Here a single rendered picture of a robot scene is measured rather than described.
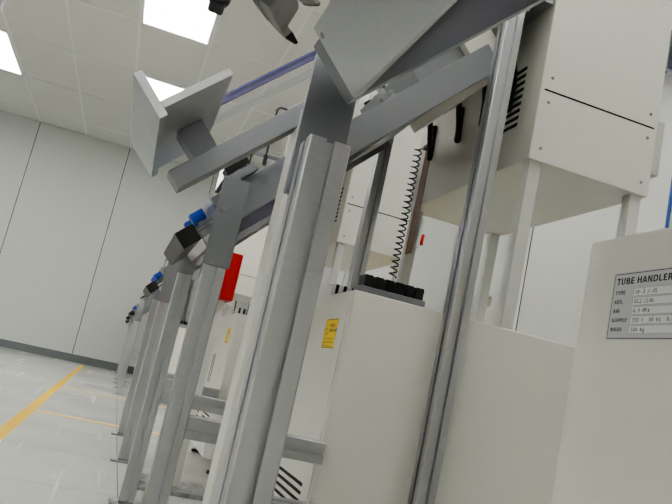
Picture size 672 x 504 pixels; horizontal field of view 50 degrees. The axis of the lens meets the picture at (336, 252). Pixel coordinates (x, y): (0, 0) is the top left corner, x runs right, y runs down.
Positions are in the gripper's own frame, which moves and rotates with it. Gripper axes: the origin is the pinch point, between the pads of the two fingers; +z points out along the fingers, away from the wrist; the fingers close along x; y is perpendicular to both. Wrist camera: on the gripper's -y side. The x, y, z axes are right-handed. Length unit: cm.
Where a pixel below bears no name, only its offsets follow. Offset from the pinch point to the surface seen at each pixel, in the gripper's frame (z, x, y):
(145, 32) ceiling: -160, 509, 141
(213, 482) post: 38, -3, -59
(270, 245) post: 20.3, -3.0, -29.3
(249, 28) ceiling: -92, 436, 182
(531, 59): 35, 38, 56
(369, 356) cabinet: 51, 30, -23
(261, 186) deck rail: 12.5, 30.1, -14.8
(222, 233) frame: 13.9, 25.6, -27.7
